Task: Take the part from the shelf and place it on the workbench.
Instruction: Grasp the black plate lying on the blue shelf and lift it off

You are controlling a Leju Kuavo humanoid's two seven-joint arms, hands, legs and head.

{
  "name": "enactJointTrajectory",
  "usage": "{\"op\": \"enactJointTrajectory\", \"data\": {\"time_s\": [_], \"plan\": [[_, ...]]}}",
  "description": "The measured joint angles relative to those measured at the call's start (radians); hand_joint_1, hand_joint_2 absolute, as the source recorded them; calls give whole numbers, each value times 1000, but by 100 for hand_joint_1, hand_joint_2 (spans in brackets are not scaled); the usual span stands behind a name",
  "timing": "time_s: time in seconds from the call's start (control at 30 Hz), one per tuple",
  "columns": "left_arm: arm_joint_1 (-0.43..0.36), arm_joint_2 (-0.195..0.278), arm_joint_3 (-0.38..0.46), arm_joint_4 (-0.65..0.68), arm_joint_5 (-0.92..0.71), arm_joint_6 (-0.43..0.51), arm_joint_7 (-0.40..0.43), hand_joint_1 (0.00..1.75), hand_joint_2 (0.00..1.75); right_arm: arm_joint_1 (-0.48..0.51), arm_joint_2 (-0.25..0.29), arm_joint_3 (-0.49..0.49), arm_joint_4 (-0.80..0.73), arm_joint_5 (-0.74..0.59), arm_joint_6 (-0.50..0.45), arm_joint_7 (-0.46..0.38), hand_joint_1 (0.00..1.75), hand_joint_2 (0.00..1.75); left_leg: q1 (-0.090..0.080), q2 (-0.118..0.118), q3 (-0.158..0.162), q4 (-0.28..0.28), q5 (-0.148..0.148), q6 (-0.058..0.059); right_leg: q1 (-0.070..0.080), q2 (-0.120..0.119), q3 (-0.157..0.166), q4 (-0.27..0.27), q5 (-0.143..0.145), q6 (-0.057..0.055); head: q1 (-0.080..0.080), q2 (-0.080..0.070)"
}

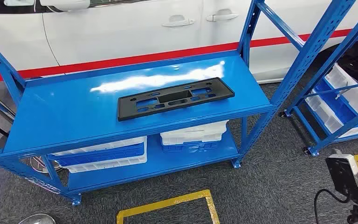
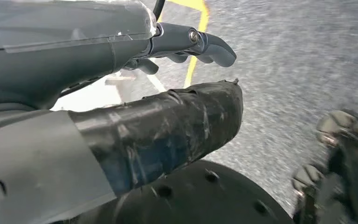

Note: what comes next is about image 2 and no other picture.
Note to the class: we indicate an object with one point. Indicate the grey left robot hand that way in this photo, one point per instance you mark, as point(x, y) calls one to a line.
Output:
point(58, 55)

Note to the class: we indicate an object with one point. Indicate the black round robot waist plate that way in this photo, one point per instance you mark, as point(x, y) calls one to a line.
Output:
point(197, 198)

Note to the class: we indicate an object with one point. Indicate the black robot foot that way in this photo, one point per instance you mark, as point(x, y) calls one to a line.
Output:
point(352, 173)

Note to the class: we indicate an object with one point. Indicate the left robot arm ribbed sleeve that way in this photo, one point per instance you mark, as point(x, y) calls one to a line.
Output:
point(6, 120)

